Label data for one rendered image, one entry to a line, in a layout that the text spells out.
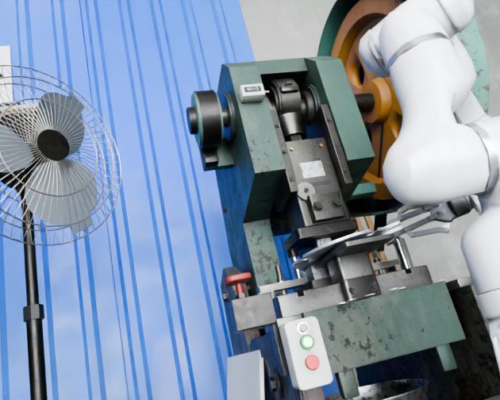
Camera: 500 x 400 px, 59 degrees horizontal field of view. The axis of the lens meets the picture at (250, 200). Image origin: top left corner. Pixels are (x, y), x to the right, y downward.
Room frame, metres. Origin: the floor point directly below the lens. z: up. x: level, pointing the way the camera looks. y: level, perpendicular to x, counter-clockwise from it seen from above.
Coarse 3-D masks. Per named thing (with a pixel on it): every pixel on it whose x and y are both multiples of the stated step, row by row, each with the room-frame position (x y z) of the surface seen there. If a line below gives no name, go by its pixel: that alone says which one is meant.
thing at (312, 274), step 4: (308, 268) 1.31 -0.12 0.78; (312, 268) 1.29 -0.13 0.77; (320, 268) 1.29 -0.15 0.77; (324, 268) 1.29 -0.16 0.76; (328, 268) 1.30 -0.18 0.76; (304, 272) 1.36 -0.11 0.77; (308, 272) 1.32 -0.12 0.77; (312, 272) 1.29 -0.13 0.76; (316, 272) 1.29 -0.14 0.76; (320, 272) 1.29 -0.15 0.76; (324, 272) 1.29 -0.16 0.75; (328, 272) 1.30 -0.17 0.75; (304, 276) 1.36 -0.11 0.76; (308, 276) 1.33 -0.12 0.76; (312, 276) 1.30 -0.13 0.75; (316, 276) 1.29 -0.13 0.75; (320, 276) 1.29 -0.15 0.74; (324, 276) 1.29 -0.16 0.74; (328, 276) 1.30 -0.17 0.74; (308, 280) 1.34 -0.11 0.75
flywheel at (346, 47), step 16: (368, 0) 1.25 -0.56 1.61; (384, 0) 1.18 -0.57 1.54; (400, 0) 1.12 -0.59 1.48; (352, 16) 1.36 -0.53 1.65; (368, 16) 1.29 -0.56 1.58; (384, 16) 1.24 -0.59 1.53; (352, 32) 1.41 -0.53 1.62; (336, 48) 1.53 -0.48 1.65; (352, 48) 1.48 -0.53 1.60; (352, 64) 1.52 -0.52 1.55; (352, 80) 1.55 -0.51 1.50; (368, 80) 1.46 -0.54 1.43; (384, 80) 1.37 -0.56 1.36; (384, 96) 1.37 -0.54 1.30; (368, 112) 1.46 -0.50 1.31; (384, 112) 1.40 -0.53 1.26; (400, 112) 1.35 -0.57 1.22; (368, 128) 1.56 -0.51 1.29; (384, 128) 1.47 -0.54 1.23; (400, 128) 1.42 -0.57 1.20; (384, 144) 1.50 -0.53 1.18; (384, 160) 1.53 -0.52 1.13; (368, 176) 1.64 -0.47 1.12; (384, 192) 1.54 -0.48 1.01
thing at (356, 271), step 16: (352, 240) 1.05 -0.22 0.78; (368, 240) 1.06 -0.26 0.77; (384, 240) 1.09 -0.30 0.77; (336, 256) 1.16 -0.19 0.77; (352, 256) 1.18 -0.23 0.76; (368, 256) 1.19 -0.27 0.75; (336, 272) 1.19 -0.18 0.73; (352, 272) 1.17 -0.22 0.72; (368, 272) 1.19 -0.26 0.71; (352, 288) 1.16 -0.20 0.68; (368, 288) 1.18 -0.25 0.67
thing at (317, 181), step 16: (288, 144) 1.26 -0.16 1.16; (304, 144) 1.27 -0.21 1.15; (320, 144) 1.27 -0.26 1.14; (304, 160) 1.27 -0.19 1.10; (320, 160) 1.28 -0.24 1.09; (304, 176) 1.26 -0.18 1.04; (320, 176) 1.27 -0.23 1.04; (336, 176) 1.29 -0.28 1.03; (304, 192) 1.25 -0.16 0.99; (320, 192) 1.27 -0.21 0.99; (336, 192) 1.25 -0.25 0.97; (288, 208) 1.34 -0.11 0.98; (304, 208) 1.25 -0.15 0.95; (320, 208) 1.22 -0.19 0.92; (336, 208) 1.24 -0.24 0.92; (304, 224) 1.25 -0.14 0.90; (320, 224) 1.27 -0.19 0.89
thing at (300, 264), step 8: (360, 232) 1.09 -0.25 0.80; (368, 232) 1.10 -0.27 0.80; (376, 232) 1.12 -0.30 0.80; (384, 232) 1.16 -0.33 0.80; (336, 240) 1.09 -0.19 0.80; (344, 240) 1.10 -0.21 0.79; (320, 248) 1.11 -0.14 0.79; (328, 248) 1.13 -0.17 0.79; (304, 256) 1.14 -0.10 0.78; (312, 256) 1.17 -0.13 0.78; (320, 256) 1.20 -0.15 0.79; (296, 264) 1.20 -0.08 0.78; (304, 264) 1.24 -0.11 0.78; (312, 264) 1.29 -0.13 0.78
